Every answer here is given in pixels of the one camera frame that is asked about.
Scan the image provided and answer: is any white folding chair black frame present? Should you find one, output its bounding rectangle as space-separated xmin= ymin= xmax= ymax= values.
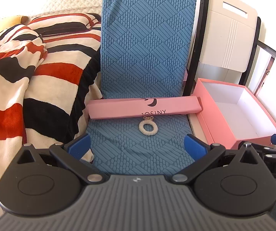
xmin=186 ymin=0 xmax=261 ymax=97

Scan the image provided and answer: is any cream padded ledge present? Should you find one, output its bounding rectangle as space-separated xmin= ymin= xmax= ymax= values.
xmin=187 ymin=115 xmax=217 ymax=141

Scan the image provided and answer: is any pink cardboard box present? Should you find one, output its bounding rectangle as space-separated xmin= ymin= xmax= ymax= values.
xmin=191 ymin=78 xmax=276 ymax=150

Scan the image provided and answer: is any yellow pillow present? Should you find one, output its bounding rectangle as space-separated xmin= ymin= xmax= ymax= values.
xmin=0 ymin=16 xmax=29 ymax=44

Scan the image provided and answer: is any blue textured seat cushion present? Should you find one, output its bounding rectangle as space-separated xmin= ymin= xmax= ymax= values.
xmin=85 ymin=0 xmax=202 ymax=177

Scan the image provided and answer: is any white quilted mattress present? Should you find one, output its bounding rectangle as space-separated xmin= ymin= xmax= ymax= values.
xmin=0 ymin=0 xmax=105 ymax=27

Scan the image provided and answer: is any red black white striped blanket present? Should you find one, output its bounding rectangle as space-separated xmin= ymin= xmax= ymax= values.
xmin=0 ymin=13 xmax=102 ymax=189

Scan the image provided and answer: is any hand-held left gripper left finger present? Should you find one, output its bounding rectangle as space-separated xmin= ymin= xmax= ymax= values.
xmin=15 ymin=133 xmax=109 ymax=186

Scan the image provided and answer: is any white hair tie ring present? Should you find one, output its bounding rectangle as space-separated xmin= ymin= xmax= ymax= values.
xmin=139 ymin=115 xmax=156 ymax=133

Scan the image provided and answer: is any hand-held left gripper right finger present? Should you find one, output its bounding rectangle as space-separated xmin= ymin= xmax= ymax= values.
xmin=166 ymin=133 xmax=260 ymax=186

